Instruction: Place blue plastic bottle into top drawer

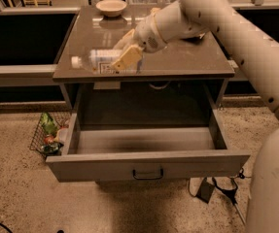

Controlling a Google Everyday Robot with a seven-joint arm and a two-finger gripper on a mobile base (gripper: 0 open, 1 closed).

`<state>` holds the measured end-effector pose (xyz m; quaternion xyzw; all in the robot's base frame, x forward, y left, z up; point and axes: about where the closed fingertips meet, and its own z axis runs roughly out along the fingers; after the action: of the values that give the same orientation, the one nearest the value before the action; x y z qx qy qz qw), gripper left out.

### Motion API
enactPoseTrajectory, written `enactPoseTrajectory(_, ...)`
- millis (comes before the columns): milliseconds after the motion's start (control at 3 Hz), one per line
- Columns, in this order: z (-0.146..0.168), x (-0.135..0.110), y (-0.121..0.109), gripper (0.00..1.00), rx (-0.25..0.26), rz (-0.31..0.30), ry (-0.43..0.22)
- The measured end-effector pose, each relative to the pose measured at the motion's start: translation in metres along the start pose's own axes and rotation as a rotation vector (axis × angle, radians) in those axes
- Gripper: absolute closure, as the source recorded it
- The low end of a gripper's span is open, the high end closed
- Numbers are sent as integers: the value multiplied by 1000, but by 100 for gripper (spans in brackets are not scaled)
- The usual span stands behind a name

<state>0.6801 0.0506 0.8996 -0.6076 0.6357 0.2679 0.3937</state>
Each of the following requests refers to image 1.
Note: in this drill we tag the open grey top drawer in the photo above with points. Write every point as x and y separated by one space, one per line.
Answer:
176 129

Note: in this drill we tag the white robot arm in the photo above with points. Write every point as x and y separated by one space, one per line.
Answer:
257 56

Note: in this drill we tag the brown snack bag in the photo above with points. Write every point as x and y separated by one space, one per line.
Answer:
199 36

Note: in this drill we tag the clear plastic water bottle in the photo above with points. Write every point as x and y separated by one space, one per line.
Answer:
99 62

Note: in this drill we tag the metal tripod leg with clamp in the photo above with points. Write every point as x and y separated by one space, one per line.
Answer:
231 195

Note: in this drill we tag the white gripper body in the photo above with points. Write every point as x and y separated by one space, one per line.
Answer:
146 33

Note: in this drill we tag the small grey floor box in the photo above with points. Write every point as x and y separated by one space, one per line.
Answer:
205 191

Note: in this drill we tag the grey cabinet with glossy top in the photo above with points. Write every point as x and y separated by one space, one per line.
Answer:
191 59

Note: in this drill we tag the wire basket with groceries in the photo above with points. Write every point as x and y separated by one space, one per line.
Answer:
45 139

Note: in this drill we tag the beige shallow bowl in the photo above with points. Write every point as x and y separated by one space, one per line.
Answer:
111 8

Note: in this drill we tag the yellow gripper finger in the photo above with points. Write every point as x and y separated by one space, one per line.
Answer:
129 58
125 41

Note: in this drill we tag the black drawer handle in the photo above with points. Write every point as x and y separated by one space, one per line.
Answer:
147 176

